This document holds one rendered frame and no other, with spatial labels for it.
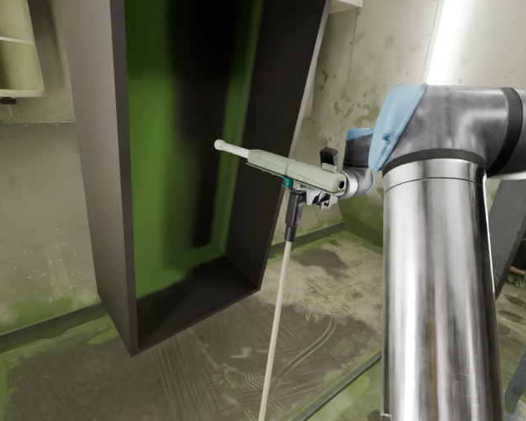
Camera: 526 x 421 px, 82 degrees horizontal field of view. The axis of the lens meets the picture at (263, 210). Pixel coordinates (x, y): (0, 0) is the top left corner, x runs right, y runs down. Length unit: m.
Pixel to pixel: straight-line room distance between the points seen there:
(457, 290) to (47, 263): 1.93
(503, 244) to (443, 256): 2.16
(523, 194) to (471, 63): 0.87
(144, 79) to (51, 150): 1.20
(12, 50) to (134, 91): 0.90
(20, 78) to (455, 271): 1.85
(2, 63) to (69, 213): 0.79
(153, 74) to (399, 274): 0.96
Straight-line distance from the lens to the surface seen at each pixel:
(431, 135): 0.41
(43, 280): 2.04
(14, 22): 1.93
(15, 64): 1.90
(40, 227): 2.07
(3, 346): 2.09
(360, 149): 0.99
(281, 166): 0.79
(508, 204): 2.45
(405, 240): 0.37
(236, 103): 1.32
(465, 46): 2.54
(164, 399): 1.64
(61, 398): 1.79
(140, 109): 1.13
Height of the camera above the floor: 1.34
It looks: 22 degrees down
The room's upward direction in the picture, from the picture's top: 3 degrees clockwise
